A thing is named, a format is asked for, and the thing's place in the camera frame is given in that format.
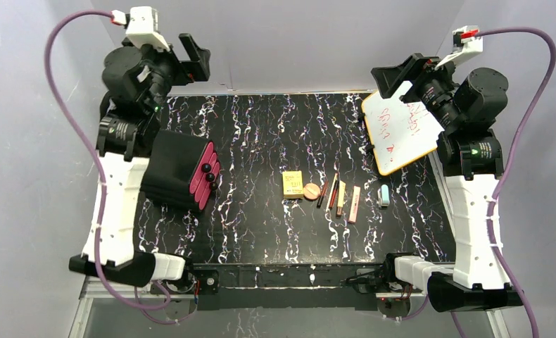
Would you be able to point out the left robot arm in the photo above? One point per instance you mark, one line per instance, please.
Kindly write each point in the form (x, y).
(138, 157)

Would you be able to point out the white cosmetic pencil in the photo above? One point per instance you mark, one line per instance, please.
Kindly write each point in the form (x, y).
(336, 177)

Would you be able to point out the round peach compact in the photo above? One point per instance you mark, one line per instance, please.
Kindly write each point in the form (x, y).
(311, 191)

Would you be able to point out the gold beige concealer tube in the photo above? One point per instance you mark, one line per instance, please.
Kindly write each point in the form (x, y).
(340, 198)

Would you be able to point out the pink lipstick box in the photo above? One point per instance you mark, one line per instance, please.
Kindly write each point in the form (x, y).
(355, 201)

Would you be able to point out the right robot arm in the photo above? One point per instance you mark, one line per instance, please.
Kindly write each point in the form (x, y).
(472, 161)

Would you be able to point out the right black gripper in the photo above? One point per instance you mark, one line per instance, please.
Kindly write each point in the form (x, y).
(410, 74)

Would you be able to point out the red lip pencil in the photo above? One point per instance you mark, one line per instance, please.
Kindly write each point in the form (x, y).
(334, 194)

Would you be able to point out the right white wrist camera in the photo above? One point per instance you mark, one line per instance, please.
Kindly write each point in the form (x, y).
(466, 45)

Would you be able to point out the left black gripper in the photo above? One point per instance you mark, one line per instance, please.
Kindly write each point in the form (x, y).
(177, 61)

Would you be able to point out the yellow makeup box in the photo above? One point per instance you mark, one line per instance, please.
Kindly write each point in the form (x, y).
(292, 182)

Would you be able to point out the black red eyeliner pencil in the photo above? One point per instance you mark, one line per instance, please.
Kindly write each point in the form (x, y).
(321, 196)

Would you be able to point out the pink bottom drawer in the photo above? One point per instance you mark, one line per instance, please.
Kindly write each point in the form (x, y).
(207, 186)

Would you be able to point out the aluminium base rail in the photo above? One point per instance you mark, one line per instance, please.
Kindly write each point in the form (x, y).
(365, 287)

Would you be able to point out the black drawer organizer cabinet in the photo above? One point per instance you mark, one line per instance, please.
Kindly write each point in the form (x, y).
(171, 167)

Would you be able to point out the white dry-erase board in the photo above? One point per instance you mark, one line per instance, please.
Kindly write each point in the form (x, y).
(399, 133)

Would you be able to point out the light blue eraser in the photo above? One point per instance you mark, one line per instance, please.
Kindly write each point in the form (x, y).
(384, 198)

